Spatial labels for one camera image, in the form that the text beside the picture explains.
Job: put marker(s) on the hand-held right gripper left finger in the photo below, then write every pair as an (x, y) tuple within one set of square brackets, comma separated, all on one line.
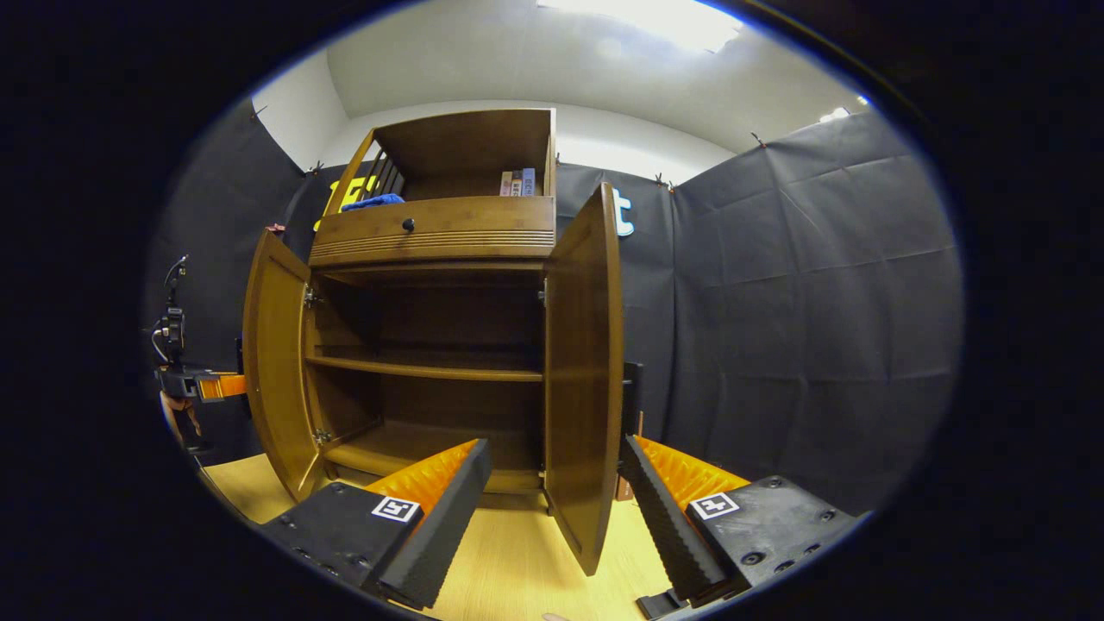
[(453, 517)]

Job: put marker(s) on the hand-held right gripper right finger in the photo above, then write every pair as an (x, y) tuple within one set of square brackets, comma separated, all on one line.
[(664, 517)]

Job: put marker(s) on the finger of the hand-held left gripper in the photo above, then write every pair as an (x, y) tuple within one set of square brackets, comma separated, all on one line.
[(222, 386)]

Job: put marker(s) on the wooden shoe cabinet door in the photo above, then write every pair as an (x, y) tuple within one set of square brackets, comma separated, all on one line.
[(276, 362), (586, 362)]

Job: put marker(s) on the wooden double-door shoe cabinet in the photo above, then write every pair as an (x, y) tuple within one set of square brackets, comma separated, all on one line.
[(466, 147)]

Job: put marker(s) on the metal door hinge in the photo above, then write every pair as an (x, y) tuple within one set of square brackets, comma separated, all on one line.
[(322, 436), (310, 297)]

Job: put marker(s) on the wooden cabinet drawer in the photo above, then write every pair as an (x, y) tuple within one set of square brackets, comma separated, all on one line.
[(483, 224)]

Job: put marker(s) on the wooden inner shelf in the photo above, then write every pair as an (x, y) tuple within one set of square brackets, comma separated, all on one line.
[(431, 371)]

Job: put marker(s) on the blue cloth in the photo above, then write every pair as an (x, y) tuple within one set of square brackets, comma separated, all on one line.
[(373, 202)]

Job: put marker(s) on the black backdrop cloth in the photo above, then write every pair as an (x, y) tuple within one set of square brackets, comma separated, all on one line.
[(819, 328)]

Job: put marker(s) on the small beige book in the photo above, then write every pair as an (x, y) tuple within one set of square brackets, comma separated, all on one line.
[(505, 184)]

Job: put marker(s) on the small grey book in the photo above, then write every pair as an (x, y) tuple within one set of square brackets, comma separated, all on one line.
[(517, 183)]

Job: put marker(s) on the small blue book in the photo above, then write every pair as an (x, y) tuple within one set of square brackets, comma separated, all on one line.
[(528, 182)]

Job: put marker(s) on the ceiling light panel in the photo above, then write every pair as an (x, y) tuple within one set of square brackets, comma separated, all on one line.
[(647, 19)]

